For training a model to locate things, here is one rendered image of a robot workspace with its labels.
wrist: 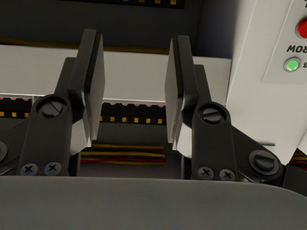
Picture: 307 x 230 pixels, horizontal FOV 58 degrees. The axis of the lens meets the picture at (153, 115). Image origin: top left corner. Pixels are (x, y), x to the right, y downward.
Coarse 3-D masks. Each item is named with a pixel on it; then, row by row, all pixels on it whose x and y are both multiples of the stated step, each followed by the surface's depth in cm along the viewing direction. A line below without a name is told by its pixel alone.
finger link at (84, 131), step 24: (96, 48) 11; (72, 72) 10; (96, 72) 11; (72, 96) 9; (96, 96) 11; (24, 120) 9; (96, 120) 11; (0, 144) 8; (72, 144) 10; (0, 168) 8
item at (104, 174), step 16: (96, 144) 52; (80, 160) 47; (96, 160) 48; (112, 160) 48; (128, 160) 48; (144, 160) 48; (160, 160) 48; (176, 160) 54; (80, 176) 46; (96, 176) 47; (112, 176) 47; (128, 176) 47; (144, 176) 48; (160, 176) 48; (176, 176) 48
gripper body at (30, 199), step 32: (0, 192) 6; (32, 192) 6; (64, 192) 6; (96, 192) 6; (128, 192) 6; (160, 192) 6; (192, 192) 6; (224, 192) 6; (256, 192) 7; (288, 192) 7; (0, 224) 5; (32, 224) 6; (64, 224) 6; (96, 224) 6; (128, 224) 6; (160, 224) 6; (192, 224) 6; (224, 224) 6; (256, 224) 6; (288, 224) 6
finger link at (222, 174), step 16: (208, 112) 9; (224, 112) 9; (192, 128) 9; (208, 128) 9; (224, 128) 9; (192, 144) 9; (208, 144) 8; (224, 144) 8; (192, 160) 8; (208, 160) 8; (224, 160) 8; (192, 176) 8; (208, 176) 7; (224, 176) 8
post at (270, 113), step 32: (224, 0) 29; (256, 0) 21; (288, 0) 21; (224, 32) 29; (256, 32) 23; (256, 64) 24; (256, 96) 27; (288, 96) 27; (256, 128) 29; (288, 128) 29; (288, 160) 32
